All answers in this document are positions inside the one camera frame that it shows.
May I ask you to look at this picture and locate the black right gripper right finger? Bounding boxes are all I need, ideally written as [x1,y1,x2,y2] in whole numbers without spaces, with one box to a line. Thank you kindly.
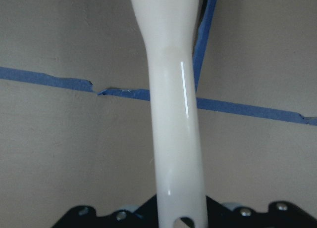
[207,197,317,228]

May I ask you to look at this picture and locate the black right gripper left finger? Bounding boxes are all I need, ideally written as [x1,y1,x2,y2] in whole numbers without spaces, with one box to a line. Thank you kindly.
[57,196,159,228]

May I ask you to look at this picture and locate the white hand brush black bristles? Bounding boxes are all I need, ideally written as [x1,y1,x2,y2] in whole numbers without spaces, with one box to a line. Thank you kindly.
[131,0,208,228]

